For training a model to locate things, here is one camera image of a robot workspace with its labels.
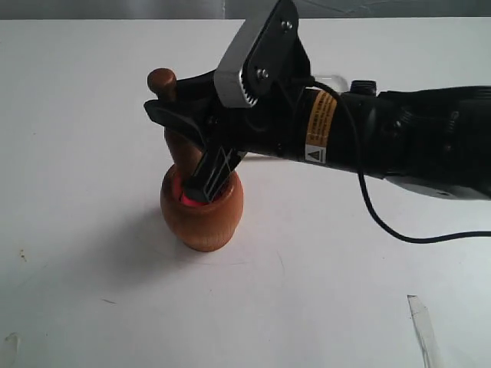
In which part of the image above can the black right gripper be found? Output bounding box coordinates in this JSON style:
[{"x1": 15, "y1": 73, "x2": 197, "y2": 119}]
[{"x1": 143, "y1": 37, "x2": 378, "y2": 203}]

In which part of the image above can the dark wooden pestle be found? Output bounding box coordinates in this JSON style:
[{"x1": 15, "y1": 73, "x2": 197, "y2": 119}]
[{"x1": 147, "y1": 68, "x2": 202, "y2": 181}]

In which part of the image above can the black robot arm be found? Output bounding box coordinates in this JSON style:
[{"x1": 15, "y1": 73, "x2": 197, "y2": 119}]
[{"x1": 144, "y1": 39, "x2": 490, "y2": 202}]

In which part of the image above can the red ball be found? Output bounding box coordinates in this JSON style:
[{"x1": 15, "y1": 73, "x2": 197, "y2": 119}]
[{"x1": 172, "y1": 176, "x2": 206, "y2": 208}]

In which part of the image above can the wooden mortar cup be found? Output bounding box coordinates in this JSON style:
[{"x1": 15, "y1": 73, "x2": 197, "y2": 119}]
[{"x1": 160, "y1": 165, "x2": 244, "y2": 252}]

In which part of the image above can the white square plastic tray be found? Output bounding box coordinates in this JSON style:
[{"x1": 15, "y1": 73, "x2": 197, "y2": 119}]
[{"x1": 361, "y1": 85, "x2": 490, "y2": 199}]

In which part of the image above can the black camera cable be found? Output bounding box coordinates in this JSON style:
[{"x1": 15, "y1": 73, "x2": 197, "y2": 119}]
[{"x1": 290, "y1": 77, "x2": 491, "y2": 244}]

